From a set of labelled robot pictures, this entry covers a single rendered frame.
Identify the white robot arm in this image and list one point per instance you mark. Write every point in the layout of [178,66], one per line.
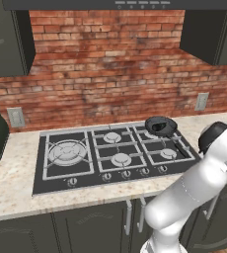
[191,191]

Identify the black frying pan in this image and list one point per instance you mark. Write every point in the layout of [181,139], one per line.
[161,126]

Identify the black gas hob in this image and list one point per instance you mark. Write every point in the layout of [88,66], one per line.
[86,154]

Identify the black hob knob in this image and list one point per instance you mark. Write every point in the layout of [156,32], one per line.
[73,181]
[145,171]
[126,173]
[163,168]
[107,177]

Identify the dark base cupboard door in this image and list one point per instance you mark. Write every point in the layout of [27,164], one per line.
[18,235]
[220,220]
[92,227]
[141,227]

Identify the dark extractor hood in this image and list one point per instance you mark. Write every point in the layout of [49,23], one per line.
[118,4]

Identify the grey wall socket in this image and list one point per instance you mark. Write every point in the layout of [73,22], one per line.
[201,101]
[16,117]

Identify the dark wall cupboard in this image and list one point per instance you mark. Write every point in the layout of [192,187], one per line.
[3,36]
[214,33]

